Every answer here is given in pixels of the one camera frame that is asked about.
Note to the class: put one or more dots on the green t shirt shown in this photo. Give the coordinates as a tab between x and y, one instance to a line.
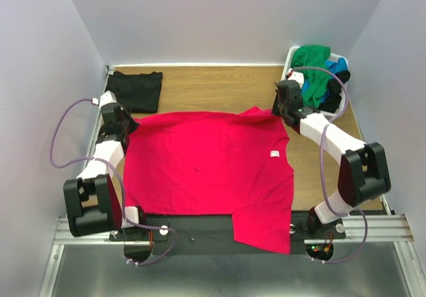
312	56

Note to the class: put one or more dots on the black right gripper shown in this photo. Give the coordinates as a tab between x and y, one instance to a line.
279	104

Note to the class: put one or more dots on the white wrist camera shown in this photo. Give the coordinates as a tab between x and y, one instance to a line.
106	98
296	76

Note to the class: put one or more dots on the black t shirt in basket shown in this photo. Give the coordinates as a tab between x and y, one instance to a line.
332	101

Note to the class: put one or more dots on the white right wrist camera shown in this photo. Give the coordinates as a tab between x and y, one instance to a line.
296	76

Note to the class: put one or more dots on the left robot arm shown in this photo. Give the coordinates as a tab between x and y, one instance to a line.
91	201

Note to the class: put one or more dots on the blue t shirt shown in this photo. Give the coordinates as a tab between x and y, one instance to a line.
336	67

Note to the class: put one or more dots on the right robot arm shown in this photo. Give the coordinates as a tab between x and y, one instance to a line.
363	170

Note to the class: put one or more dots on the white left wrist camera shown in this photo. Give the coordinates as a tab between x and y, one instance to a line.
106	98

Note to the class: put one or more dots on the pink t shirt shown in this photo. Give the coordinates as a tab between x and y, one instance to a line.
212	163

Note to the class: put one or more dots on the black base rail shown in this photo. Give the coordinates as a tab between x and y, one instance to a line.
212	235

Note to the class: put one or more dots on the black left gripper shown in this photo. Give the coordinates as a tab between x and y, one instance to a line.
133	124

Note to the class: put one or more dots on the white plastic laundry basket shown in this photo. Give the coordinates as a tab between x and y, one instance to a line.
333	57

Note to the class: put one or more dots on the folded black t shirt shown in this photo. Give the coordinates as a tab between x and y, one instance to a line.
139	93

